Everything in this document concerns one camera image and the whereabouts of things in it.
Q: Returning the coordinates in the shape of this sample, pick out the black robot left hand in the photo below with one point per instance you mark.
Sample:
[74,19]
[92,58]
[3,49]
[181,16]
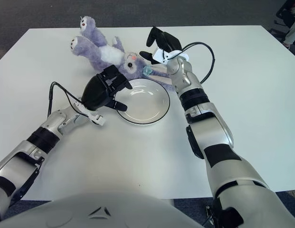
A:
[97,92]

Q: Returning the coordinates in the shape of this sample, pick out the metal table leg bracket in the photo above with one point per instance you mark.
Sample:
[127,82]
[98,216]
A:
[209,210]

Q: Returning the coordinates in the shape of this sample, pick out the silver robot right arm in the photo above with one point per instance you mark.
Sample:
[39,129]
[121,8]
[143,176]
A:
[216,133]

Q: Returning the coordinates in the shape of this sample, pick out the purple plush bunny doll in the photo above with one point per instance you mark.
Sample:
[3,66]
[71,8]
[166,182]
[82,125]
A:
[97,50]

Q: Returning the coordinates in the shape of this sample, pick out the white plate black rim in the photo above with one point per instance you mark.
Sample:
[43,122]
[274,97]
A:
[147,107]

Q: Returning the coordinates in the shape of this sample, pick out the grey robot torso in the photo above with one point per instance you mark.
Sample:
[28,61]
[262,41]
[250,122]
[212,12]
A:
[66,213]

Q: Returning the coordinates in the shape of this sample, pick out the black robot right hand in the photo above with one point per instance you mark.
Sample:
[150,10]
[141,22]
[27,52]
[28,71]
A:
[171,42]

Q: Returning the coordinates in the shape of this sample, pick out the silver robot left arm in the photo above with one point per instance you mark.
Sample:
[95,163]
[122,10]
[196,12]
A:
[19,164]

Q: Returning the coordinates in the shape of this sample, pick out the white left wrist connector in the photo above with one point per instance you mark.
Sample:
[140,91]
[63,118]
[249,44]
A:
[97,120]

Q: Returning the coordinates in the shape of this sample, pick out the white right wrist connector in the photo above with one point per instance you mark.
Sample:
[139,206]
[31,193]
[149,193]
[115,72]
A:
[159,55]

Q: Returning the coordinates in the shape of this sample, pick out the person leg light trousers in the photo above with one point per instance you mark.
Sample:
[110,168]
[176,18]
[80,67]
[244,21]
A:
[293,35]

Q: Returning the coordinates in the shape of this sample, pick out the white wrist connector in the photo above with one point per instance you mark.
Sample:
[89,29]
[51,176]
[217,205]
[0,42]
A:
[97,120]
[159,55]

